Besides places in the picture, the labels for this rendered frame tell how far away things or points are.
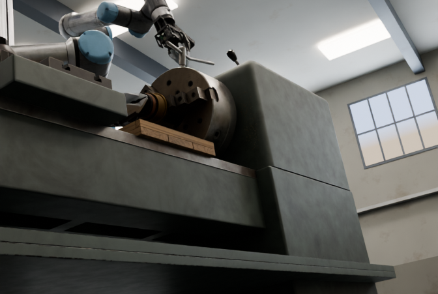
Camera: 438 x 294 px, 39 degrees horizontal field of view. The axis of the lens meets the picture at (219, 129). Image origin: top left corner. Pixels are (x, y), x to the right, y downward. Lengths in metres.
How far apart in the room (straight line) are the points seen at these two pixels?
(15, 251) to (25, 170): 0.27
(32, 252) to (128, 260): 0.21
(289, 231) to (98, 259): 0.87
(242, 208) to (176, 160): 0.29
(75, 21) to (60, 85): 1.26
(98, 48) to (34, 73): 0.82
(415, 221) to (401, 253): 0.63
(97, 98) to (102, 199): 0.21
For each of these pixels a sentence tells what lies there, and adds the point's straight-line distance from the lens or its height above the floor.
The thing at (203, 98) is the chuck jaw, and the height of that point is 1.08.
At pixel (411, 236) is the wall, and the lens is 11.68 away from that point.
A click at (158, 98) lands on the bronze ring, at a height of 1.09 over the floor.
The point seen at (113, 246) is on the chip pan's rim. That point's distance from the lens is 1.12.
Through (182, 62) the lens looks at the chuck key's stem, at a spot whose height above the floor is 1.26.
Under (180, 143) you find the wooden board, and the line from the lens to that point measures 1.58.
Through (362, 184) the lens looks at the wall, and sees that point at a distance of 12.03.
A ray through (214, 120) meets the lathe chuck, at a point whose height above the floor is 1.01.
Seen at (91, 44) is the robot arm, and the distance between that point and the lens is 2.03.
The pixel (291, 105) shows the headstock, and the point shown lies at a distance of 2.14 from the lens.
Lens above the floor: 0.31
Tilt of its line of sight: 22 degrees up
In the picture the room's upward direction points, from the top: 10 degrees counter-clockwise
